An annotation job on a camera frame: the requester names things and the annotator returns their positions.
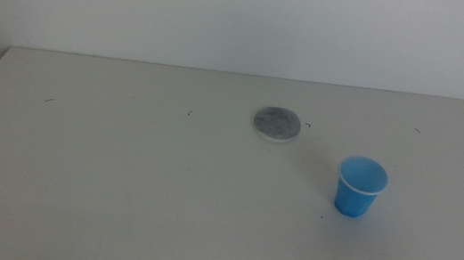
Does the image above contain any round grey cup mat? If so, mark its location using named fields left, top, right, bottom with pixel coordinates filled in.
left=249, top=102, right=305, bottom=147

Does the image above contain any blue plastic cup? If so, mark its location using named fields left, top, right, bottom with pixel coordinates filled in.
left=331, top=152, right=393, bottom=223

